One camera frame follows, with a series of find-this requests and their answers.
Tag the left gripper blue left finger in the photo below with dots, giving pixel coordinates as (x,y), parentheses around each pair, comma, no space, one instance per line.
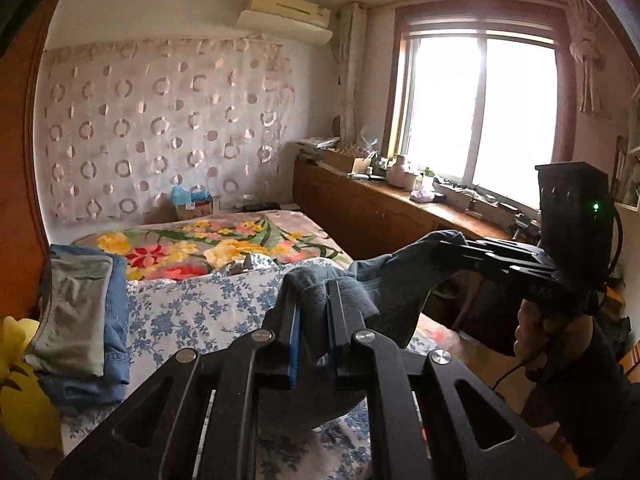
(289,338)

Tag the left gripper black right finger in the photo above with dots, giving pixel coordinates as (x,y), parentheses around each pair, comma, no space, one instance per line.
(348,338)

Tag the teal blue shorts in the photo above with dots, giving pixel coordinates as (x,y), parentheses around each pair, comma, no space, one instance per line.
(387,290)

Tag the person right hand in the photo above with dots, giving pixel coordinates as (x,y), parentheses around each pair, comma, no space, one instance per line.
(540,341)

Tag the wooden window side cabinet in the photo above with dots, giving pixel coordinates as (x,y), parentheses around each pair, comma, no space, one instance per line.
(368,219)

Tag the colourful floral blanket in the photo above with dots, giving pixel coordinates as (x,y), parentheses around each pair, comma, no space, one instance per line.
(191,248)

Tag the pink bottle on sill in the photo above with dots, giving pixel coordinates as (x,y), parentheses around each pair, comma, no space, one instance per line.
(396,172)

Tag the cardboard box on cabinet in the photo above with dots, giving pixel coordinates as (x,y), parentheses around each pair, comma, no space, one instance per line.
(347,164)

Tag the cardboard box with blue cloth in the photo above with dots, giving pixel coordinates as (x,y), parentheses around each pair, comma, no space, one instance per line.
(192,204)

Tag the stack of papers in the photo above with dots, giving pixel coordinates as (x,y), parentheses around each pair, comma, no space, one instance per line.
(314,147)

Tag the folded grey green pants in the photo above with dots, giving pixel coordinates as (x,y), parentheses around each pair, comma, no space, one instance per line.
(70,337)

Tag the folded blue jeans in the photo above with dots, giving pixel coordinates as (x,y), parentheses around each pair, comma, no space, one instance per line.
(82,393)

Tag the yellow plush toy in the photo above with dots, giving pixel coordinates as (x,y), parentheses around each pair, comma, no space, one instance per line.
(27,414)

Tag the circle patterned curtain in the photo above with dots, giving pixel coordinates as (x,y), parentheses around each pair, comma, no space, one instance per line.
(124,123)

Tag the tied white curtain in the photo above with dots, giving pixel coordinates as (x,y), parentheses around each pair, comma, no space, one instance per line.
(352,28)

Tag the white air conditioner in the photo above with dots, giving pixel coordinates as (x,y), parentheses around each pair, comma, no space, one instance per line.
(293,19)

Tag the wooden wardrobe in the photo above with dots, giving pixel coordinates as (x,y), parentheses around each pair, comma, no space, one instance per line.
(24,245)

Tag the window with brown frame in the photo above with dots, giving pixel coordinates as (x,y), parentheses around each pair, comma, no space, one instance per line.
(481,93)

